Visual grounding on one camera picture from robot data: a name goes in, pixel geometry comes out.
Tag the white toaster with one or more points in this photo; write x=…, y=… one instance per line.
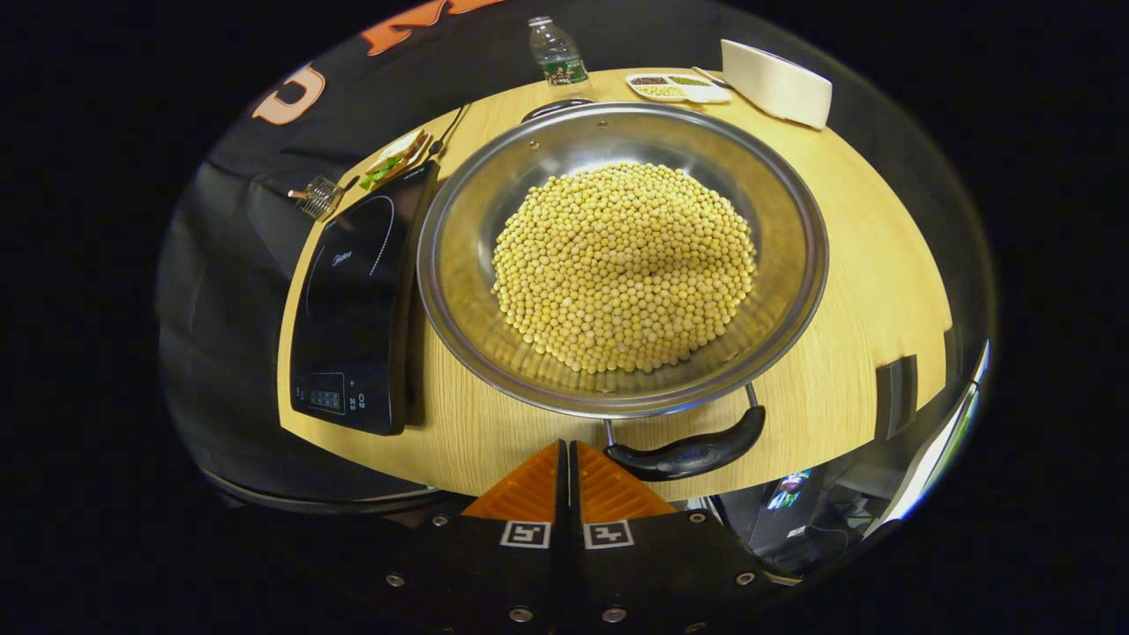
x=776, y=84

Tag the dark red beans portion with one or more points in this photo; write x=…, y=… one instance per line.
x=648, y=80

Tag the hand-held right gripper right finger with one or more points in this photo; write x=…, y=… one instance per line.
x=609, y=494

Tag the black induction cooktop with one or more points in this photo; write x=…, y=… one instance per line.
x=353, y=291

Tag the pile of yellow soybeans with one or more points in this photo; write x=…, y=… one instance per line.
x=622, y=265

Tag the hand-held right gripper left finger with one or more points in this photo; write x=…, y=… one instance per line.
x=529, y=494

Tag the stainless steel pot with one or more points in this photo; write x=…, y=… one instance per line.
x=476, y=291

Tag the white divided dish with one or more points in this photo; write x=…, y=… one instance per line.
x=710, y=91

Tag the green mung beans portion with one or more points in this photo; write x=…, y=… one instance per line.
x=689, y=80

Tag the small soybeans portion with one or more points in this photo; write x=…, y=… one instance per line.
x=661, y=91

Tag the clear plastic water bottle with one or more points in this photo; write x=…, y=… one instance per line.
x=556, y=53

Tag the sandwich with lettuce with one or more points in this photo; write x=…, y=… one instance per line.
x=392, y=160

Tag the black table edge clamp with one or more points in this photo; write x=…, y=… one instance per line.
x=896, y=397

